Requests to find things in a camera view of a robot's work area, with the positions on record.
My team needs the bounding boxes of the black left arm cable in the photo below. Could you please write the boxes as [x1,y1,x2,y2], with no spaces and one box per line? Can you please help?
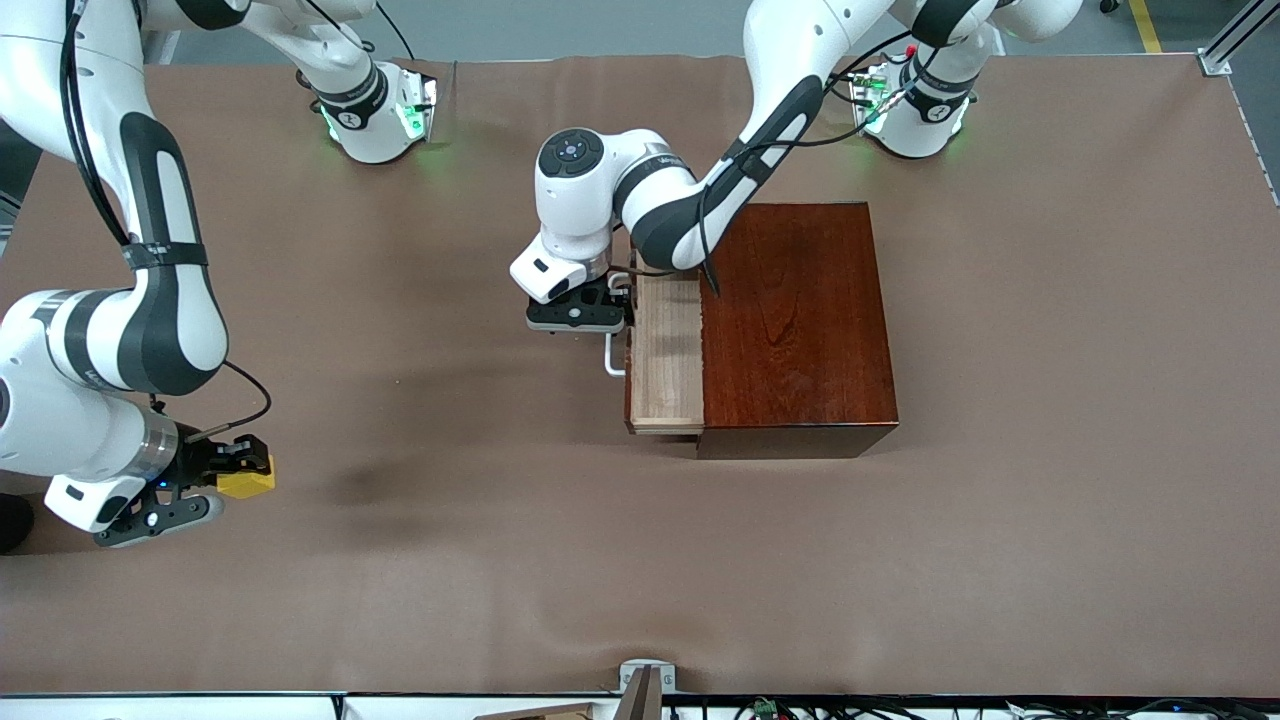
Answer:
[697,25,936,296]

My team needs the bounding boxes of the tangled black cables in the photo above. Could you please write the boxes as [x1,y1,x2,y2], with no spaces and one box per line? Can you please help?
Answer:
[735,697,1280,720]

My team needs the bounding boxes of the grey metal camera mount bracket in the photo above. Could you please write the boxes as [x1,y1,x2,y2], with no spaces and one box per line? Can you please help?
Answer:
[618,658,677,720]

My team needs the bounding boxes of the brown cardboard piece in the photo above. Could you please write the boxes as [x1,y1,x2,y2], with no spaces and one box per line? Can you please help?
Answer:
[475,703,603,720]

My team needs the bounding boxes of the aluminium frame profile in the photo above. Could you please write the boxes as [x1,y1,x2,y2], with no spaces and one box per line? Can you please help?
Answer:
[1200,0,1280,77]

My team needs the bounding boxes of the black ribbed round knob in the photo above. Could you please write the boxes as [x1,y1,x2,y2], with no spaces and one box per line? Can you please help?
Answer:
[0,493,34,554]

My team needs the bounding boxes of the yellow block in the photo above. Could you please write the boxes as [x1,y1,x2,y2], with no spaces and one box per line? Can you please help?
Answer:
[218,466,276,500]

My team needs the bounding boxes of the white table frame rail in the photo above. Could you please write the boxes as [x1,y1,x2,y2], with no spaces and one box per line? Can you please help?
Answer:
[0,692,621,720]

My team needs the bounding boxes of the dark brown wooden cabinet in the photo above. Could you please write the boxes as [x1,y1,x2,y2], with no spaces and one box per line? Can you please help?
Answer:
[697,202,899,459]

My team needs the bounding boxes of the thin black base cable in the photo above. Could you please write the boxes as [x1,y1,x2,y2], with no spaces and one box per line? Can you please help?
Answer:
[375,0,419,61]

